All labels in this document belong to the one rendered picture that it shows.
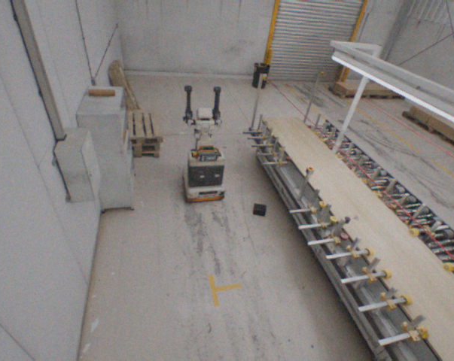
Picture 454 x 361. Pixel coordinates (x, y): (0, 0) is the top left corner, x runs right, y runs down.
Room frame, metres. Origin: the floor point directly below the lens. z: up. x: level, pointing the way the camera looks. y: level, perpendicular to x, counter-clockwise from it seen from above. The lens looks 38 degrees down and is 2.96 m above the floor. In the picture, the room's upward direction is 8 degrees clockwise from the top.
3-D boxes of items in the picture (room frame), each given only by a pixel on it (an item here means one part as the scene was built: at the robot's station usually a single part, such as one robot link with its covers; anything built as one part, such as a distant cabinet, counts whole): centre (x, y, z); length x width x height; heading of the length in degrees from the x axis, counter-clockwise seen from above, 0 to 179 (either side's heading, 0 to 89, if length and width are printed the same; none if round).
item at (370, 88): (10.06, -4.52, 0.23); 2.41 x 0.77 x 0.17; 111
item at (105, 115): (3.09, 1.72, 0.78); 0.90 x 0.45 x 1.55; 19
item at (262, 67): (9.33, -0.54, 0.36); 0.59 x 0.58 x 0.73; 19
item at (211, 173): (3.33, 0.40, 0.59); 0.55 x 0.34 x 0.83; 108
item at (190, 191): (3.42, 0.43, 0.16); 0.67 x 0.64 x 0.25; 18
